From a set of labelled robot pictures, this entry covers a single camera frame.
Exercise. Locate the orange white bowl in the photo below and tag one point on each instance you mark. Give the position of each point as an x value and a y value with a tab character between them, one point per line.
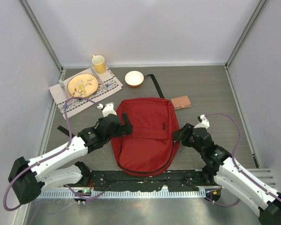
134	78

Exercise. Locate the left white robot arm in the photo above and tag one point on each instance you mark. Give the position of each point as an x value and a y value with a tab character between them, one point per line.
29	178

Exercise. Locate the pink handled fork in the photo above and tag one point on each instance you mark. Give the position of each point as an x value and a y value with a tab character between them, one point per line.
65	92

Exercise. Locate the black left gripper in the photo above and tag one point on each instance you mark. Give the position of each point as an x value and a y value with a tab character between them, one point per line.
125	129

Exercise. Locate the yellow bird plate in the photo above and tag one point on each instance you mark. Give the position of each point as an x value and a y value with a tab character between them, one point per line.
82	85

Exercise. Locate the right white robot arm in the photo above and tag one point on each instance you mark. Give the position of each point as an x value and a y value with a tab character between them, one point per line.
262	199

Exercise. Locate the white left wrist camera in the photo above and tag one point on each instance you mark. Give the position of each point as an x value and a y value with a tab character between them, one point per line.
107	109

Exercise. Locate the red student backpack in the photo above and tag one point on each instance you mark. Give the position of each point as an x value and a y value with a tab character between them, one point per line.
150	149

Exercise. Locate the pink handled knife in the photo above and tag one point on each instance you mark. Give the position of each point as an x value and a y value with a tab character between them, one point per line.
99	79

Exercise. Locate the yellow mug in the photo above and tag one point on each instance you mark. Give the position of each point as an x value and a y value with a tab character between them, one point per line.
98	62

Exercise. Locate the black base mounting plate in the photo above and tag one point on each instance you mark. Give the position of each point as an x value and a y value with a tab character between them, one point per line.
174	180

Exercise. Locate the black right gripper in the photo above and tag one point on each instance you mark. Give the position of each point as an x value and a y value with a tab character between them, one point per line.
180	134

